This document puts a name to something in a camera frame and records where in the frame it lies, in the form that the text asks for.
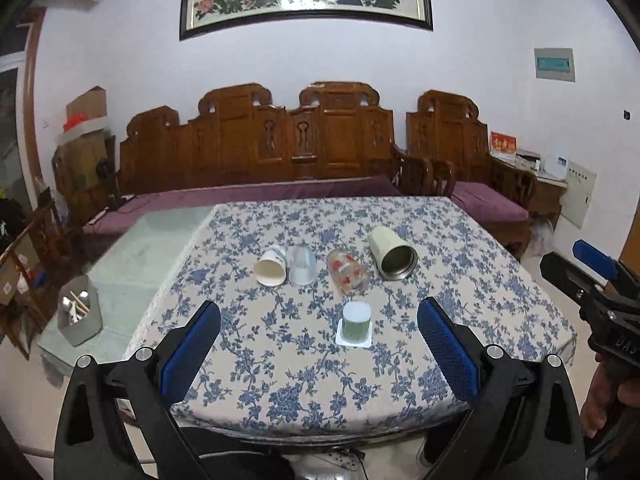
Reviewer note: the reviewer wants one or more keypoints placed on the white square coaster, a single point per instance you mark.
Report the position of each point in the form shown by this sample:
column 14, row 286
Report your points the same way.
column 341, row 341

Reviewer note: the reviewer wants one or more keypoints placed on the carved wooden sofa bench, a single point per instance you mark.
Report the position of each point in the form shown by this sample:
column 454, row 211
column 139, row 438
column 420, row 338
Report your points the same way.
column 338, row 131

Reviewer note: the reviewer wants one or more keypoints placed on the clear plastic cup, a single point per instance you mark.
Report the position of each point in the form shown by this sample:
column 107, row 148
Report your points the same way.
column 303, row 266

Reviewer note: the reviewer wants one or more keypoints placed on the grey wall electrical panel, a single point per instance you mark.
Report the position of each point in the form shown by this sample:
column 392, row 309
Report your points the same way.
column 555, row 64

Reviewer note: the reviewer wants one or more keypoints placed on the wooden side table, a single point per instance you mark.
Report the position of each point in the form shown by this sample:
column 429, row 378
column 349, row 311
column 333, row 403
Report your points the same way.
column 539, row 196

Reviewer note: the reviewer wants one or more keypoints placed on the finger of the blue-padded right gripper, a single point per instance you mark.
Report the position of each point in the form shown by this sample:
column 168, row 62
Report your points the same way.
column 614, row 271

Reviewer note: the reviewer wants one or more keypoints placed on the cream steel-lined tumbler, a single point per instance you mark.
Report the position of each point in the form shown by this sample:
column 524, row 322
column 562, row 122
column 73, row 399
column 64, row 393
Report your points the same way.
column 394, row 258

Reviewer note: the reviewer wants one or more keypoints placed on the white paper cup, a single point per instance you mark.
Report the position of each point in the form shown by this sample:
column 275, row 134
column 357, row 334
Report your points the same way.
column 271, row 268

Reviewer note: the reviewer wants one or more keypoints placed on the green cup with white rim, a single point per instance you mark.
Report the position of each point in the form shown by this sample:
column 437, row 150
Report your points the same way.
column 356, row 320

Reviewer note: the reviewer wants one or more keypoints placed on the wooden cabinet at left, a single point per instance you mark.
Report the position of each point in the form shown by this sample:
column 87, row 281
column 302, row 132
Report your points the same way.
column 74, row 167

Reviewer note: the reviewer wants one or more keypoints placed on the purple sofa cushion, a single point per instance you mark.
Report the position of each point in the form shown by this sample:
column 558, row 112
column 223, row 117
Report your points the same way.
column 121, row 220

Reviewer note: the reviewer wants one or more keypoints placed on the purple armchair cushion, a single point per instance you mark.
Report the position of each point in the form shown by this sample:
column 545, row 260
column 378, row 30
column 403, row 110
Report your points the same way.
column 485, row 205

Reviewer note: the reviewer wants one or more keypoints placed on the white wall panel board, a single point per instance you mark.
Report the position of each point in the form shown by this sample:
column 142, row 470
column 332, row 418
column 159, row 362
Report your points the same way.
column 575, row 202

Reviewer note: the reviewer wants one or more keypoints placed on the person's right hand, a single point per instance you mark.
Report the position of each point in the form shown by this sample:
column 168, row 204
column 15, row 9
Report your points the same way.
column 601, row 392

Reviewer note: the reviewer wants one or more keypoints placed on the grey metal utensil holder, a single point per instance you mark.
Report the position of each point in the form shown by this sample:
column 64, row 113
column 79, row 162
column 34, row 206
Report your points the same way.
column 79, row 314

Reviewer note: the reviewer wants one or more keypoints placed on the cardboard box on cabinet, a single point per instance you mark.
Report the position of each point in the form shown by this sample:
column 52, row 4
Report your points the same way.
column 91, row 104

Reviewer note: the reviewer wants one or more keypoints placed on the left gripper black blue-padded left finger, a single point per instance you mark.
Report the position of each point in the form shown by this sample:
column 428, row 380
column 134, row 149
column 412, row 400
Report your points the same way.
column 91, row 440

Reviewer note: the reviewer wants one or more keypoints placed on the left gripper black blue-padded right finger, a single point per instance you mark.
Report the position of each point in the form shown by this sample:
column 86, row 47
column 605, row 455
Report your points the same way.
column 523, row 420

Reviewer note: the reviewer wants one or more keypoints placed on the glass jar with red pattern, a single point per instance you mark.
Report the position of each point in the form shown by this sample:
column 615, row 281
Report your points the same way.
column 349, row 275

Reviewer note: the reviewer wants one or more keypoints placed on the blue floral tablecloth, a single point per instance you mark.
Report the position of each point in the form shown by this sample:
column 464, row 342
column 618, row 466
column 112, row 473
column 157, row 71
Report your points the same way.
column 319, row 338

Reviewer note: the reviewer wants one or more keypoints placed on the red box on side table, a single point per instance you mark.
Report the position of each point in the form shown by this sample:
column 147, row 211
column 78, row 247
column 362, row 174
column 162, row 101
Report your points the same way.
column 503, row 145

